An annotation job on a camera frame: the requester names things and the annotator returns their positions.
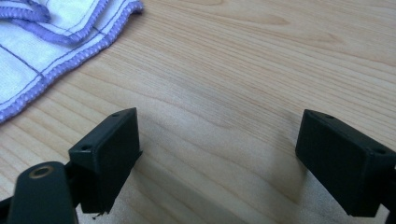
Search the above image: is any white cloth with purple edge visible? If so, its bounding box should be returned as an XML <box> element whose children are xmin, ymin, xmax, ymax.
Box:
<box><xmin>0</xmin><ymin>0</ymin><xmax>145</xmax><ymax>124</ymax></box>

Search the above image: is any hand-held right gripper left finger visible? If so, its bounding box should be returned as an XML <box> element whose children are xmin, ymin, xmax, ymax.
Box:
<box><xmin>67</xmin><ymin>107</ymin><xmax>143</xmax><ymax>215</ymax></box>

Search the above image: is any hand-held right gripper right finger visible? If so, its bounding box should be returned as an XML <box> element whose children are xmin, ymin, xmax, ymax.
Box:
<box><xmin>294</xmin><ymin>108</ymin><xmax>396</xmax><ymax>217</ymax></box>

